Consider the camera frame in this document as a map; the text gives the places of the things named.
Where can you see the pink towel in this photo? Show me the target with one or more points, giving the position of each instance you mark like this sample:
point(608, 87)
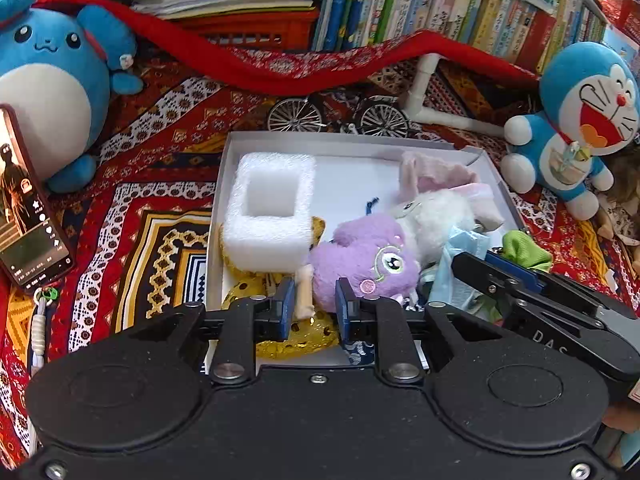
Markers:
point(419, 173)

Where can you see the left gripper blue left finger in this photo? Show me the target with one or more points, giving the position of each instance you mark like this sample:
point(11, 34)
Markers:
point(282, 307)

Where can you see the white PVC pipe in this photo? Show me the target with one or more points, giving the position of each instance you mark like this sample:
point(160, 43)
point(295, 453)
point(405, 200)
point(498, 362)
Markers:
point(421, 104)

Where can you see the white fluffy plush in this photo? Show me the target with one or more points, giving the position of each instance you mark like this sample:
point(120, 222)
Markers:
point(428, 220)

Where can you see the Doraemon plush toy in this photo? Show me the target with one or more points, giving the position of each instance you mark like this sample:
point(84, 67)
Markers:
point(590, 109)

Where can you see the lime green cloth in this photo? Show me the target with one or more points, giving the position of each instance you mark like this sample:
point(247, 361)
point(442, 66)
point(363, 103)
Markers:
point(519, 248)

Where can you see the red plastic crate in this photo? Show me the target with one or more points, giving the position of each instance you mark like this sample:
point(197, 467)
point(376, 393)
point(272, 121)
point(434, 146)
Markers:
point(281, 29)

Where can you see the purple plush toy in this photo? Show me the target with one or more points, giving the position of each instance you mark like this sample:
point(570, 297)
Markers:
point(373, 254)

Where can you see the row of upright books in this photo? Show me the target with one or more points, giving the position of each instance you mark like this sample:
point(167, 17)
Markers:
point(527, 33)

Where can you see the white shallow cardboard box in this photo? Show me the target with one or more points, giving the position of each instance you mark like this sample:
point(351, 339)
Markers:
point(350, 171)

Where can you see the gold sequin bow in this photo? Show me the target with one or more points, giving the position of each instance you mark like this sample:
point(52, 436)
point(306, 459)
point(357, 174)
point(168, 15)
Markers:
point(310, 329)

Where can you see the brown haired doll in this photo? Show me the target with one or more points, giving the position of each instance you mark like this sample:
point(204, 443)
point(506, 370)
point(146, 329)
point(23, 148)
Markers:
point(618, 214)

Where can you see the patterned red tablecloth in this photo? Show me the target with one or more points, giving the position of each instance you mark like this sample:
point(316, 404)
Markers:
point(163, 148)

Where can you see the red plastic basket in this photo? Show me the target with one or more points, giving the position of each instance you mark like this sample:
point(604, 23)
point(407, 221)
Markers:
point(624, 15)

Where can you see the green floral cloth hat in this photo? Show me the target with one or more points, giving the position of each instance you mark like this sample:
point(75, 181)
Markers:
point(460, 263)

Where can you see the miniature metal bicycle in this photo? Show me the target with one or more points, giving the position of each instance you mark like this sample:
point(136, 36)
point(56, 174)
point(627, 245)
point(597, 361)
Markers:
point(342, 113)

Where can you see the smartphone with red case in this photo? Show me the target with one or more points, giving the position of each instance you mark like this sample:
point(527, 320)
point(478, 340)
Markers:
point(34, 250)

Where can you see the red scarf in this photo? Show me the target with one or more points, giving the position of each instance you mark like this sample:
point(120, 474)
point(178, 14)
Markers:
point(284, 74)

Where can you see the blue round plush toy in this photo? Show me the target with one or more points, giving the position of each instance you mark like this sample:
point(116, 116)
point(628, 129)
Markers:
point(58, 73)

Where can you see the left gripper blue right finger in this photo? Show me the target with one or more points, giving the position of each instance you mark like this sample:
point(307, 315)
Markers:
point(347, 309)

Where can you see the white foam block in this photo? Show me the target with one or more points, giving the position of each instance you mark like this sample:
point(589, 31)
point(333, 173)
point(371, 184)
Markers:
point(268, 222)

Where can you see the blue floral fabric bow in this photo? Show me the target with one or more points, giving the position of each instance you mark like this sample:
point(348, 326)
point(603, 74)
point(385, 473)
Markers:
point(359, 353)

